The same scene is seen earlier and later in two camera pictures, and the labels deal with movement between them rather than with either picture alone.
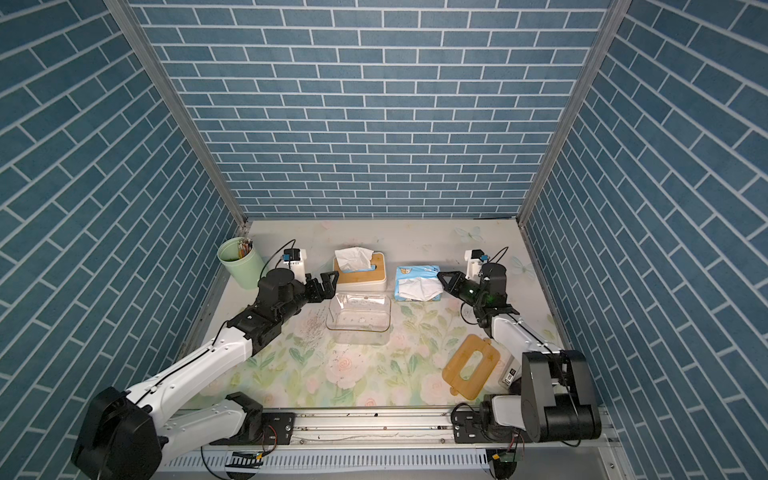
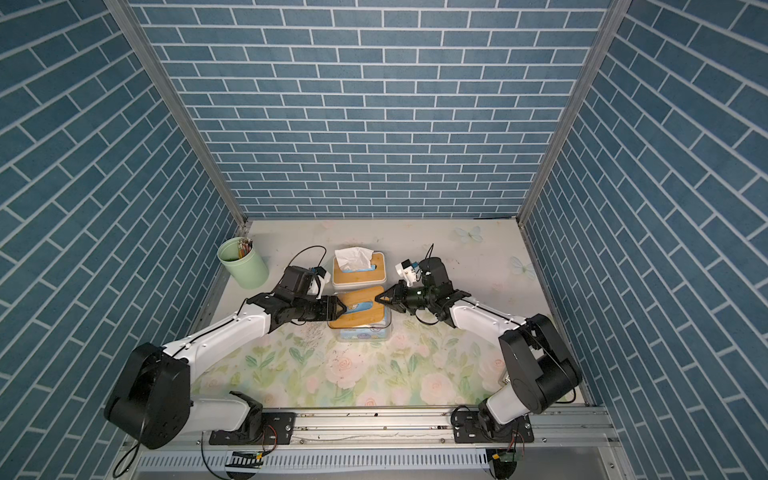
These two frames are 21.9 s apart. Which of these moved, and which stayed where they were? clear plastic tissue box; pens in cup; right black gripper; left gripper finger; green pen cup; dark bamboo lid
Moved: left gripper finger; dark bamboo lid; right black gripper
Stayed: pens in cup; green pen cup; clear plastic tissue box
